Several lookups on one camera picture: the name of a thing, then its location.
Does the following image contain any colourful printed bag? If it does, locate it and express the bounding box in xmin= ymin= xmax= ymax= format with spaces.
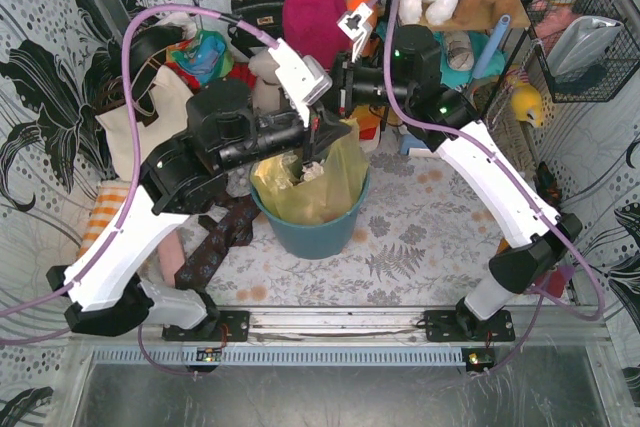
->
xmin=165 ymin=30 xmax=234 ymax=91

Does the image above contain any blue mop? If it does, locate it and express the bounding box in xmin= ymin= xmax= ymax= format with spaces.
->
xmin=400 ymin=14 xmax=511 ymax=158

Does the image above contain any teal trash bin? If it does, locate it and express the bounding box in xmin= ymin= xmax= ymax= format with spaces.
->
xmin=250 ymin=173 xmax=370 ymax=260

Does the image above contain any pink sponge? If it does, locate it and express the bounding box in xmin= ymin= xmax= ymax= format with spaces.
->
xmin=157 ymin=230 xmax=185 ymax=287

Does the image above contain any yellow plush duck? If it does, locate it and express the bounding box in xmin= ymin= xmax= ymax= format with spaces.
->
xmin=506 ymin=70 xmax=543 ymax=128

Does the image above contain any crumpled paper trash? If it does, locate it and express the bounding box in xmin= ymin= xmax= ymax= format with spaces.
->
xmin=300 ymin=161 xmax=324 ymax=182

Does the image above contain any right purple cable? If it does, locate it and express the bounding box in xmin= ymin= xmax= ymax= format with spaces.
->
xmin=372 ymin=0 xmax=606 ymax=373

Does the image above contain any black wire basket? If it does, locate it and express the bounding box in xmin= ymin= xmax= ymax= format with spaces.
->
xmin=522 ymin=0 xmax=639 ymax=103

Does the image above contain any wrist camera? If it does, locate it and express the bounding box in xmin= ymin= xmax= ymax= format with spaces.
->
xmin=337 ymin=2 xmax=374 ymax=63
xmin=268 ymin=39 xmax=333 ymax=128

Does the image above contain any magenta fabric bag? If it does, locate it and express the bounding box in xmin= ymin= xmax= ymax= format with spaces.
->
xmin=282 ymin=0 xmax=350 ymax=70

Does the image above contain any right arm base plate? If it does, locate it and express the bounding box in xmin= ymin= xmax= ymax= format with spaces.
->
xmin=423 ymin=309 xmax=516 ymax=342

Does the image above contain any black leather handbag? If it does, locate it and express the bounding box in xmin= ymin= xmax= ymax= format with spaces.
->
xmin=228 ymin=0 xmax=285 ymax=58

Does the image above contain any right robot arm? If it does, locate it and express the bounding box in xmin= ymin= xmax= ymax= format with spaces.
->
xmin=327 ymin=24 xmax=582 ymax=339

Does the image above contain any red striped sock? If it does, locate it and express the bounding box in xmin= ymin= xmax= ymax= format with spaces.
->
xmin=497 ymin=241 xmax=575 ymax=301

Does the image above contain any dark patterned necktie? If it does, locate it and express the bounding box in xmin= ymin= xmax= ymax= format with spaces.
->
xmin=174 ymin=193 xmax=260 ymax=290

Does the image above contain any orange checkered towel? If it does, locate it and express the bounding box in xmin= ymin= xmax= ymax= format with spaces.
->
xmin=77 ymin=180 xmax=130 ymax=259

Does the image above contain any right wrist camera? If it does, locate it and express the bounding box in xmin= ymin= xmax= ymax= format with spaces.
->
xmin=337 ymin=2 xmax=374 ymax=63

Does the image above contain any silver foil pouch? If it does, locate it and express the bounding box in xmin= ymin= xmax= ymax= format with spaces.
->
xmin=546 ymin=16 xmax=624 ymax=77

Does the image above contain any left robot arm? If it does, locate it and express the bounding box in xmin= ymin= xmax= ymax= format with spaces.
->
xmin=47 ymin=78 xmax=350 ymax=339

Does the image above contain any cream canvas tote bag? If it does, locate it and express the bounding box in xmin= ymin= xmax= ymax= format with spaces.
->
xmin=97 ymin=66 xmax=193 ymax=182

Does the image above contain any teal cloth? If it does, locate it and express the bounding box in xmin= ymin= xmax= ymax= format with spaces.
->
xmin=390 ymin=24 xmax=489 ymax=102

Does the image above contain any white plush bear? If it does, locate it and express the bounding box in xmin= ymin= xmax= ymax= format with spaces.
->
xmin=248 ymin=49 xmax=281 ymax=113

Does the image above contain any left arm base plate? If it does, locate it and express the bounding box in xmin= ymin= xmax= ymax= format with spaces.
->
xmin=162 ymin=309 xmax=251 ymax=343

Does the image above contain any orange plush toy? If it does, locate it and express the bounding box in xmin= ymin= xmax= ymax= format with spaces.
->
xmin=345 ymin=0 xmax=378 ymax=58

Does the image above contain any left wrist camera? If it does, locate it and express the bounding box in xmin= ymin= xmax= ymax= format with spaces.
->
xmin=268 ymin=39 xmax=333 ymax=128

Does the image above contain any yellow trash bag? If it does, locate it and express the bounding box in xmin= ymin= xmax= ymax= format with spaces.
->
xmin=250 ymin=120 xmax=368 ymax=225

